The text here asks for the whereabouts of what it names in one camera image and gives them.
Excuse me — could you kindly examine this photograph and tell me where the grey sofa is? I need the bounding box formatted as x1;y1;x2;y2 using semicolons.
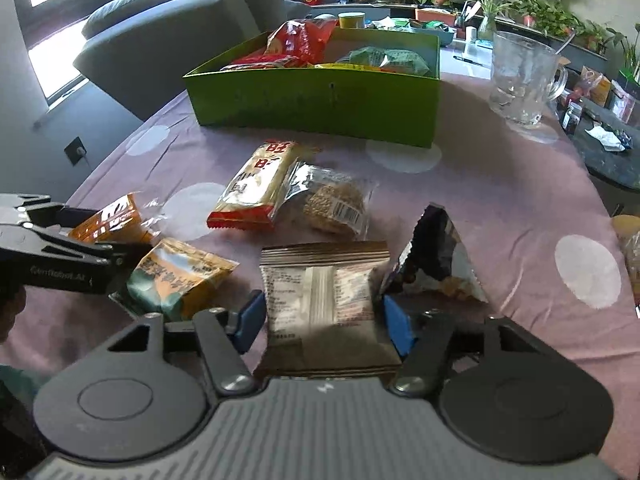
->
72;0;301;121

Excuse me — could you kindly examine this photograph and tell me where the glass mug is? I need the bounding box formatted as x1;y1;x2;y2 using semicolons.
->
487;30;570;128

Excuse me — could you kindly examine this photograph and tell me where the red rice cracker packet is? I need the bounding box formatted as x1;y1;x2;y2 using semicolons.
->
206;139;321;231

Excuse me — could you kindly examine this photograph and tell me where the teal tray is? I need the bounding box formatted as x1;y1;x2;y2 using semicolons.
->
415;20;457;47

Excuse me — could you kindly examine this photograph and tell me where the white tissue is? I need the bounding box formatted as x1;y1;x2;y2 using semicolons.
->
584;125;627;152

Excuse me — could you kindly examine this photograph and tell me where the white round table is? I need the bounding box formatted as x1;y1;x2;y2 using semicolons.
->
440;42;496;81

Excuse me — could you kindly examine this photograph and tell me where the black triangular snack packet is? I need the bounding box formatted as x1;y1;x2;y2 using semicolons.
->
380;203;490;305

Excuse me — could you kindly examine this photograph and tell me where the green cardboard box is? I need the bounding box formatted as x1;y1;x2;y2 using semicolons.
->
182;25;442;149

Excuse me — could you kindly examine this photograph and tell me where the large red snack packet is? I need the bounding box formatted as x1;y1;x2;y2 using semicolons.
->
265;17;338;63

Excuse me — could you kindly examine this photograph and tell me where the yellow red snack packet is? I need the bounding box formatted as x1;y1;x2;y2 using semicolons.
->
314;61;386;72

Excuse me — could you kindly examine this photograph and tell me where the brown silver snack packet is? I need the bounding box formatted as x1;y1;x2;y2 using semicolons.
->
252;241;403;380

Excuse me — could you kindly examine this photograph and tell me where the yellow bag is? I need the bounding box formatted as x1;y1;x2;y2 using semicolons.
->
612;215;640;306

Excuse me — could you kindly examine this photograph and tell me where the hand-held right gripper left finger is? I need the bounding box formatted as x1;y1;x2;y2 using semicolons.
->
107;289;267;396

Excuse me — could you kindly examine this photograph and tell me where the glass vase with plant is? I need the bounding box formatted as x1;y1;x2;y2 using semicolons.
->
465;0;511;43

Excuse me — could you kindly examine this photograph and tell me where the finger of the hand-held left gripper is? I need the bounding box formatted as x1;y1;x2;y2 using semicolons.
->
92;241;154;268
22;202;108;234

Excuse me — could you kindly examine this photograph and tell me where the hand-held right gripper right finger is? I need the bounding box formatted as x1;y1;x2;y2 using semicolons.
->
382;294;544;397

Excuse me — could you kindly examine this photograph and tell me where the pink dotted tablecloth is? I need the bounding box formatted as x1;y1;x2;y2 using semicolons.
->
0;77;640;466

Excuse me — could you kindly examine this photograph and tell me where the dark round table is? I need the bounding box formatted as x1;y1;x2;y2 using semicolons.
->
560;67;640;191

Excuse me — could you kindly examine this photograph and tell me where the orange green snack packet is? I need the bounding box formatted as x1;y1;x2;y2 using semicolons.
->
109;237;240;322

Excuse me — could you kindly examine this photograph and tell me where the wall socket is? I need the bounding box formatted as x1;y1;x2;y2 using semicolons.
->
64;136;87;166

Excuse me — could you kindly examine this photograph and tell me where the clear sesame cake packet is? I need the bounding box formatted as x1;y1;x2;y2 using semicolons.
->
272;160;378;241

